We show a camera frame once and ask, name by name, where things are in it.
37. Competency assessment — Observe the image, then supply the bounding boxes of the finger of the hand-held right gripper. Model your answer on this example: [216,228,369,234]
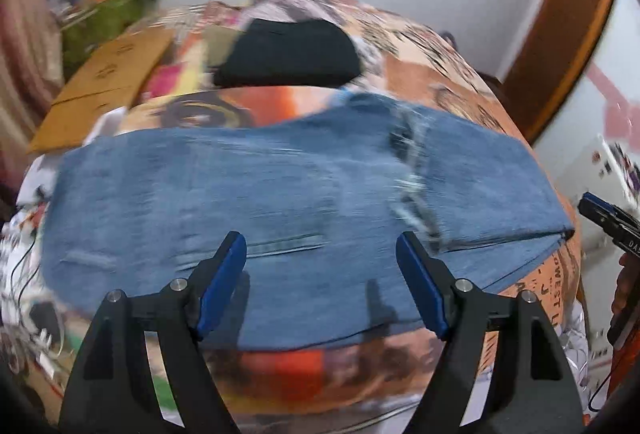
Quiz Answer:
[577,193,640,240]

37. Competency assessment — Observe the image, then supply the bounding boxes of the green fabric bag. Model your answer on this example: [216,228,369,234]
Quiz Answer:
[60,0,143,75]

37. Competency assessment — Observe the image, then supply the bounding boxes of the wooden door frame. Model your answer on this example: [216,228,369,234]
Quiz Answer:
[500,0,622,146]

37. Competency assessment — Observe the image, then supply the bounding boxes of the person's right hand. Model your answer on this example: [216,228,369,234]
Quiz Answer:
[611,251,640,316]

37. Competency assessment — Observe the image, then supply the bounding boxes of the striped pink curtain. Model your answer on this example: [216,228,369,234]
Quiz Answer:
[0,0,68,165]

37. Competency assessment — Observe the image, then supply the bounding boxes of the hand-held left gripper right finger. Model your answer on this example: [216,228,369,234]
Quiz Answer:
[395,230,586,434]

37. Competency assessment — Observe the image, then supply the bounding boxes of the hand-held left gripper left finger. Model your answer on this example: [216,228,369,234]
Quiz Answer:
[57,230,248,434]

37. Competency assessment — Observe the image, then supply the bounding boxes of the blue denim pants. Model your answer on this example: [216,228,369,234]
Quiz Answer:
[42,91,576,351]

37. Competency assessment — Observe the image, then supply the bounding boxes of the white clutter pile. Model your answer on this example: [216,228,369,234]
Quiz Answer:
[0,209,68,367]

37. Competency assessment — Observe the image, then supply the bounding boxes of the white stickered cabinet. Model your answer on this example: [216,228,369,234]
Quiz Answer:
[552,134,640,260]

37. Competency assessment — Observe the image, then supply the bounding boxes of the printed blanket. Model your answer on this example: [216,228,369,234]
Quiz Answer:
[15,0,583,420]

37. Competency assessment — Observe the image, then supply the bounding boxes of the wooden lap desk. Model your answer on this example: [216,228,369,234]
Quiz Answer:
[27,28,188,154]

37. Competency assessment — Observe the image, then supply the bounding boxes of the black folded pants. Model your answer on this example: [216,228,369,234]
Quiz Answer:
[215,18,362,89]

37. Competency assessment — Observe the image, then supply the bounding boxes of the olive cloth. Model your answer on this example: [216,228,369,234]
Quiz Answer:
[202,25,247,66]

